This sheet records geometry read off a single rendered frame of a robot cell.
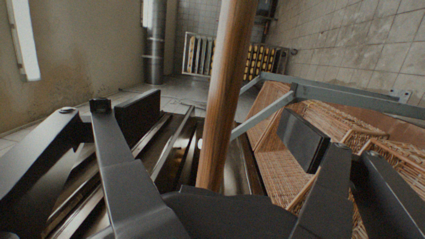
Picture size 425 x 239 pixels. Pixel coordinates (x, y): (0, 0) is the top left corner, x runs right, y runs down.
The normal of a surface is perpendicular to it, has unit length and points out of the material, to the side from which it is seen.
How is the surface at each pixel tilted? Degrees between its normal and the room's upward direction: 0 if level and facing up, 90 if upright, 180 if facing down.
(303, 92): 90
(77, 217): 90
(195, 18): 90
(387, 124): 0
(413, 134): 0
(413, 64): 0
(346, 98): 90
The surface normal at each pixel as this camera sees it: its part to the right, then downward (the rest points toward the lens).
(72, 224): 0.14, -0.92
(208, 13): -0.04, 0.36
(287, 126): -0.99, -0.14
